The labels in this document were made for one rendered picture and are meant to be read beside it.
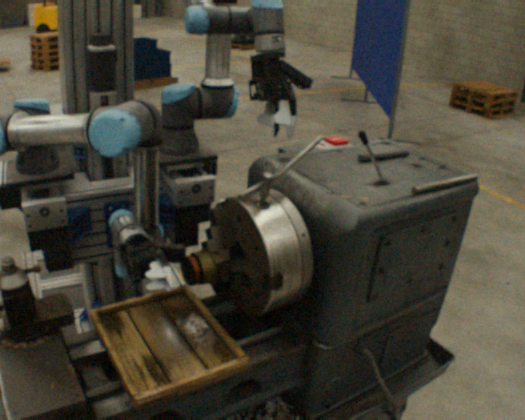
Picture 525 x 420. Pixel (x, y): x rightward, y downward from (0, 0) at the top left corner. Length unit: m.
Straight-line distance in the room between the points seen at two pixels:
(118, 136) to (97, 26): 0.63
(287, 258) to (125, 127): 0.49
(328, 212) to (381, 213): 0.13
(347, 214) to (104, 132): 0.62
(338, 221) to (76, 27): 1.08
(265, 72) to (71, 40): 0.77
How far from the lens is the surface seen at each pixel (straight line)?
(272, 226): 1.12
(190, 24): 1.24
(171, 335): 1.29
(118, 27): 1.72
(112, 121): 1.18
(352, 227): 1.12
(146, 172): 1.38
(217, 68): 1.65
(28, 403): 1.06
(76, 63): 1.72
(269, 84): 1.16
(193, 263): 1.15
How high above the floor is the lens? 1.74
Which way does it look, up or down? 26 degrees down
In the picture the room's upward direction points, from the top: 4 degrees clockwise
